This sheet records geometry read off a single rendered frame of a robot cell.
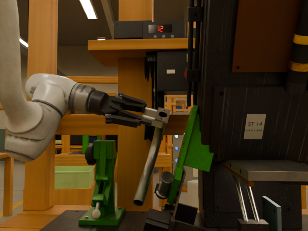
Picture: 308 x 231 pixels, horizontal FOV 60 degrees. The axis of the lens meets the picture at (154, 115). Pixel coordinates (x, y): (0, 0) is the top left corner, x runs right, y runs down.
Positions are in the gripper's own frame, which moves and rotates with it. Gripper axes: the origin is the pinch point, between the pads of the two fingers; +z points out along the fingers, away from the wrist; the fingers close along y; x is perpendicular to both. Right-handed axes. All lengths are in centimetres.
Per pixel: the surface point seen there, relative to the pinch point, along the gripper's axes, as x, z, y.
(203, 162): -2.7, 16.4, -14.3
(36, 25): 0, -60, 35
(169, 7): 236, -85, 677
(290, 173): -19.0, 29.7, -24.2
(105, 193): 25.2, -10.0, -15.7
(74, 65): 587, -436, 767
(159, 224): 8.8, 9.3, -28.3
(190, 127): -9.1, 10.7, -9.4
